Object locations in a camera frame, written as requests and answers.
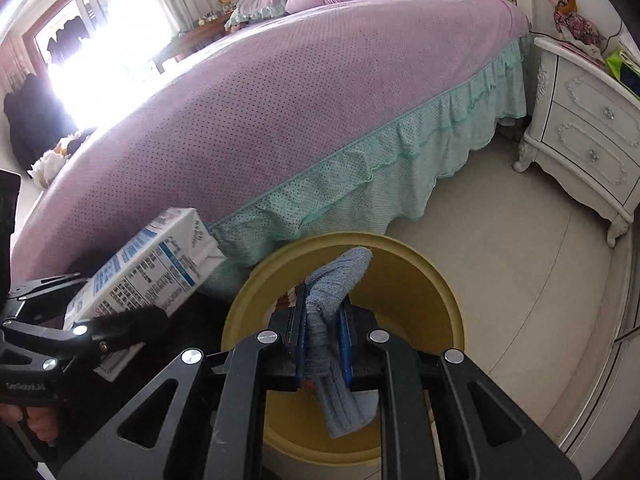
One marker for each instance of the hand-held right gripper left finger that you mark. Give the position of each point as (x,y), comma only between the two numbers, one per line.
(299,340)

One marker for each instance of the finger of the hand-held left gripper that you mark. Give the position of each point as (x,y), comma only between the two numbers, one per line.
(45,285)
(125,325)

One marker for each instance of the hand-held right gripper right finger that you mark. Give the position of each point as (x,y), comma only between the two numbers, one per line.
(345,345)

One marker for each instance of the blue knitted sock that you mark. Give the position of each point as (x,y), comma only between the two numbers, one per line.
(320,330)

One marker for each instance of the white blue milk carton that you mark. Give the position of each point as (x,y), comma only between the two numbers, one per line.
(150,265)

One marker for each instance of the yellow plastic basin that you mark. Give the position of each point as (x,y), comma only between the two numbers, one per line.
(410,290)

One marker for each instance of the person's left hand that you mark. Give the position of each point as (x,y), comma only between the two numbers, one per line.
(35,422)

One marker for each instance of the white orange plush toy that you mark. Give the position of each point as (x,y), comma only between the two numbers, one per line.
(47,162)

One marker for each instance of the black hanging coat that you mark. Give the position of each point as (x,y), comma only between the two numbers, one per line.
(30,120)

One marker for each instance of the dark clothes on balcony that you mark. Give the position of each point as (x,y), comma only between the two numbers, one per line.
(65,40)

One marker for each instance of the glass balcony door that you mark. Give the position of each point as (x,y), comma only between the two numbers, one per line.
(110,15)

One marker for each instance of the purple bed with teal ruffles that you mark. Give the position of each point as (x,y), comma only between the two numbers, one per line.
(300,110)

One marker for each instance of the wooden desk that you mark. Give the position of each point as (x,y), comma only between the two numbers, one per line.
(195,37)

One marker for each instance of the white carved nightstand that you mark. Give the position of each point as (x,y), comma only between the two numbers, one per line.
(585,125)

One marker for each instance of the purple pillow with teal ruffle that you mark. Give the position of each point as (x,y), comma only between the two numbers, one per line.
(265,2)

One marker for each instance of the green plastic bag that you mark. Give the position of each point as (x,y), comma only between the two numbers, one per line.
(617,62)

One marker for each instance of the doll in floral dress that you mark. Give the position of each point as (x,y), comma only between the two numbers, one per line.
(575,22)

